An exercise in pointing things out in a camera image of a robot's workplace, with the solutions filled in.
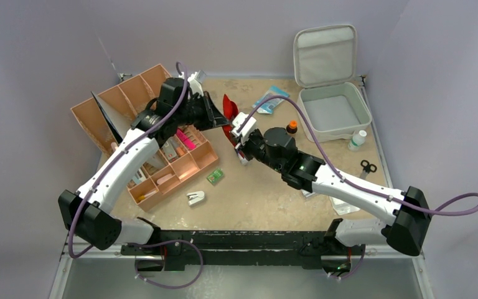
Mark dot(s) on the grey open storage case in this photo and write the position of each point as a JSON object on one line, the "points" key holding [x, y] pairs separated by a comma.
{"points": [[325, 64]]}

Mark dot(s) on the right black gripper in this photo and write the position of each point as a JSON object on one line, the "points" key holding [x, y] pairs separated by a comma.
{"points": [[243, 146]]}

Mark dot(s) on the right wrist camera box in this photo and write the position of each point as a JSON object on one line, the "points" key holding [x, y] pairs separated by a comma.
{"points": [[242, 127]]}

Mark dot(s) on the blue white wipes packet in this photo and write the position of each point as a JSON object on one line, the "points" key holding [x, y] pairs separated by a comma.
{"points": [[271, 99]]}

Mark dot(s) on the brown bottle orange cap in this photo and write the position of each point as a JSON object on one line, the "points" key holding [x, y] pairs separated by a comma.
{"points": [[292, 128]]}

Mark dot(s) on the white stapler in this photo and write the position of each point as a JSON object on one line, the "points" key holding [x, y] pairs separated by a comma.
{"points": [[195, 198]]}

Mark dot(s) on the alcohol pad sachet pair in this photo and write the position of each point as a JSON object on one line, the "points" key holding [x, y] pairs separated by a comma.
{"points": [[307, 194]]}

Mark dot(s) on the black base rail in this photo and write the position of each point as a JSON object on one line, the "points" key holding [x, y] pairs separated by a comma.
{"points": [[310, 250]]}

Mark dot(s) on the white plastic bottle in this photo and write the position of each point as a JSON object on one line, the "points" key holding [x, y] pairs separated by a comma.
{"points": [[357, 140]]}

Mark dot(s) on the blue white bandage roll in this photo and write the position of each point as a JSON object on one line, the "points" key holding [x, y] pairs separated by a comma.
{"points": [[243, 160]]}

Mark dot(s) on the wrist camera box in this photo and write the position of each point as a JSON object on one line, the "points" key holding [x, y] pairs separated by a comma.
{"points": [[242, 127], [196, 80]]}

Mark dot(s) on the dark folder in rack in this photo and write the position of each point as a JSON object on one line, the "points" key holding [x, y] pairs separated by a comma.
{"points": [[114, 131]]}

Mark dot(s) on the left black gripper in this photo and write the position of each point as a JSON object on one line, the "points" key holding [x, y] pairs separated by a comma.
{"points": [[213, 118]]}

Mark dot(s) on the red first aid pouch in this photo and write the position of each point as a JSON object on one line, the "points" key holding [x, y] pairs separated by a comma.
{"points": [[230, 111]]}

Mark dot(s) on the black grey scissors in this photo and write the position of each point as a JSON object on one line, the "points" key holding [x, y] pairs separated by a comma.
{"points": [[367, 168]]}

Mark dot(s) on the green small box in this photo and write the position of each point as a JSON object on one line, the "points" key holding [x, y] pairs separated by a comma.
{"points": [[215, 176]]}

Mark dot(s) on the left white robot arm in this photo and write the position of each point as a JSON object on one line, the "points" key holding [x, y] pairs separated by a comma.
{"points": [[86, 212]]}

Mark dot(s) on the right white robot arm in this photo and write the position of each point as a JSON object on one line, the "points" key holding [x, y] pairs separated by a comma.
{"points": [[406, 224]]}

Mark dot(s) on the pink file organizer rack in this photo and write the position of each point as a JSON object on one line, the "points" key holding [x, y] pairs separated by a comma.
{"points": [[127, 98]]}

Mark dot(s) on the pink desk tray organizer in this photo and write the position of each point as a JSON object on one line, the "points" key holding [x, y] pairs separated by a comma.
{"points": [[159, 184]]}

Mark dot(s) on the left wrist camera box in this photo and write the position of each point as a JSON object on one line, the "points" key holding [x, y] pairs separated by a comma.
{"points": [[196, 80]]}

